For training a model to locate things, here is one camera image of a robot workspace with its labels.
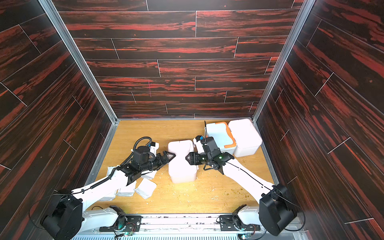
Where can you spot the white orange handled box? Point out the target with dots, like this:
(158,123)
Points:
(222,136)

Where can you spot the pink medicine chest box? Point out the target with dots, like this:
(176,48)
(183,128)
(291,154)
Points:
(180,170)

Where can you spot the white pink first aid box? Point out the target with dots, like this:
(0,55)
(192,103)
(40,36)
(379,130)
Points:
(246,136)

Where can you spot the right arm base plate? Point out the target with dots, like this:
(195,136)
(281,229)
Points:
(231,223)

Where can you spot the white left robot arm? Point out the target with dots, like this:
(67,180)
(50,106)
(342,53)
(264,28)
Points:
(67,212)

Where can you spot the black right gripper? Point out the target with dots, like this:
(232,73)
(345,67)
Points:
(199,157)

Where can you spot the aluminium frame rail right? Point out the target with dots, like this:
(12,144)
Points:
(292,38)

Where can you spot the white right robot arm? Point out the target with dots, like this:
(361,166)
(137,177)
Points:
(276,209)

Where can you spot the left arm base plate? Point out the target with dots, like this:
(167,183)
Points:
(124,224)

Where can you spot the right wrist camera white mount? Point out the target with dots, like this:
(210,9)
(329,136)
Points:
(198,144)

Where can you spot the aluminium frame rail left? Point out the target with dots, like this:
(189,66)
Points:
(58,23)

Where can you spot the aluminium frame rail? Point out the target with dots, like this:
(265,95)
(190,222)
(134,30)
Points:
(292,38)
(58,23)

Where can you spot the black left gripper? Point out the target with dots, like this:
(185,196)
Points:
(161,163)

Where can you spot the gauze clear packet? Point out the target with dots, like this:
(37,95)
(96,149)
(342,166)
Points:
(146,188)
(149,175)

